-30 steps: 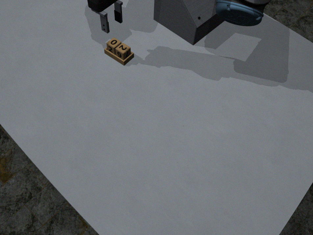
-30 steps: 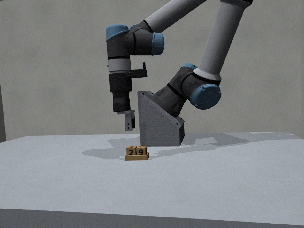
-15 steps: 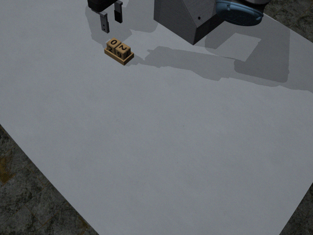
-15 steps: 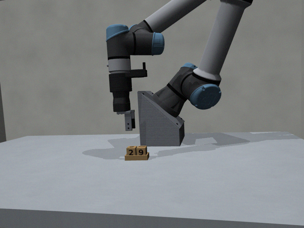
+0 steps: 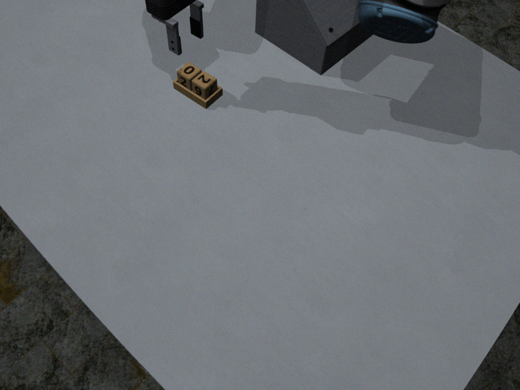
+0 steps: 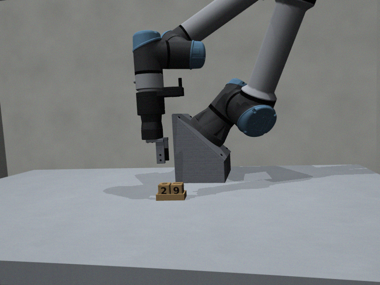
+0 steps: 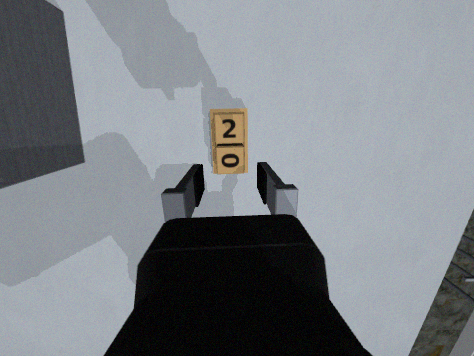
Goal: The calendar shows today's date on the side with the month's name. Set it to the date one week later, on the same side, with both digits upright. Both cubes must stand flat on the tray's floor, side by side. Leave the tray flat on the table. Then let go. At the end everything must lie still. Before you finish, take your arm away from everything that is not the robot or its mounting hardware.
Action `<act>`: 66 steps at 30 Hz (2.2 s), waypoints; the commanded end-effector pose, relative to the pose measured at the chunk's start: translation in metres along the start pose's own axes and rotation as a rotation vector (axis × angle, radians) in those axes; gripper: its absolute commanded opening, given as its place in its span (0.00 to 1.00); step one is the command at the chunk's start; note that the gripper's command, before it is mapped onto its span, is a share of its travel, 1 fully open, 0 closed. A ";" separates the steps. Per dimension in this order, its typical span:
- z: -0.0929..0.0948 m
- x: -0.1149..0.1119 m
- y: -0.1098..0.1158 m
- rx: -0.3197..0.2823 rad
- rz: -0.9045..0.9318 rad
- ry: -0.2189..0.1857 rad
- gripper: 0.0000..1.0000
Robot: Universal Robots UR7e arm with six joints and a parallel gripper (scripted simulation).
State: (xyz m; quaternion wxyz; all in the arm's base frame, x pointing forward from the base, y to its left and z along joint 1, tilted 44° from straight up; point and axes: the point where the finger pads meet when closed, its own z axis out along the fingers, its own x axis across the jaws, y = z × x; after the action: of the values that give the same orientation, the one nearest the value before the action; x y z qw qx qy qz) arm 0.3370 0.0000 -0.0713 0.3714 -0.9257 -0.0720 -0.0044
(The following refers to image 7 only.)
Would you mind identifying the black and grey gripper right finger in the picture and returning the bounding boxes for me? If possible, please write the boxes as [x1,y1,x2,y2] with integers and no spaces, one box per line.
[257,162,298,217]

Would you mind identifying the tan wooden cube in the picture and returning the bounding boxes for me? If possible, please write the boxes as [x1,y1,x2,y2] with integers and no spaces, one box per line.
[214,113,244,144]
[215,143,245,174]

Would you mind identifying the tan shallow rectangular tray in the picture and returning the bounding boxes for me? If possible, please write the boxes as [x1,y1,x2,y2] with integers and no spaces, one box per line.
[210,108,248,174]

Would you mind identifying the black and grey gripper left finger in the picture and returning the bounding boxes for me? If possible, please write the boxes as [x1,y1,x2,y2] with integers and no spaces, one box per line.
[161,164,205,222]

